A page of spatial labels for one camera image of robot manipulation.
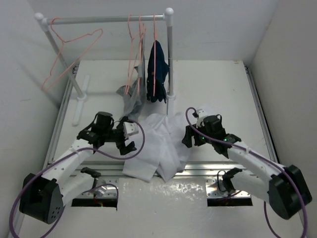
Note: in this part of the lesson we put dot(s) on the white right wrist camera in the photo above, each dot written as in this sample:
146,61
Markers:
200,115

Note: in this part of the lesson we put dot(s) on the pink wire hanger with navy garment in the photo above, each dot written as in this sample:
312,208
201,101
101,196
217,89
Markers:
154,54

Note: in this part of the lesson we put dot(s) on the aluminium frame rail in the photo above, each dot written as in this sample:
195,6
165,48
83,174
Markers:
178,208

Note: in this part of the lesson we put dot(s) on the grey shirt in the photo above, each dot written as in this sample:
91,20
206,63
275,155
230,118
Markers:
134,100

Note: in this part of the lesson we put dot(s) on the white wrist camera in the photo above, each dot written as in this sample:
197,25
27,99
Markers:
200,115
130,129

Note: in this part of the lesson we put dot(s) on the white clothes rack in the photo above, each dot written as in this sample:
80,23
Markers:
94,54

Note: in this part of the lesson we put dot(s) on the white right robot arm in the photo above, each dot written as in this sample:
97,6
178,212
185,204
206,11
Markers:
283,188

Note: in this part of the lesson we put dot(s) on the dark navy garment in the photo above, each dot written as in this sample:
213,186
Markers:
162,69

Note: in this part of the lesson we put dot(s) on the white shirt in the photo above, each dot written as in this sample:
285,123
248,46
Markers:
163,146

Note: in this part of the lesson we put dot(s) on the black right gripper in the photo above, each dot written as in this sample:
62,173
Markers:
187,139

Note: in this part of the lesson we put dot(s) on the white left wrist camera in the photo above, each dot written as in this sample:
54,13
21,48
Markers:
130,129

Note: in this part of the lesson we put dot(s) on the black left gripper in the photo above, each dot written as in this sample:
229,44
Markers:
121,140

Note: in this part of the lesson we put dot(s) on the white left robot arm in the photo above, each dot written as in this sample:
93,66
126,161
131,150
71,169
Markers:
46,194

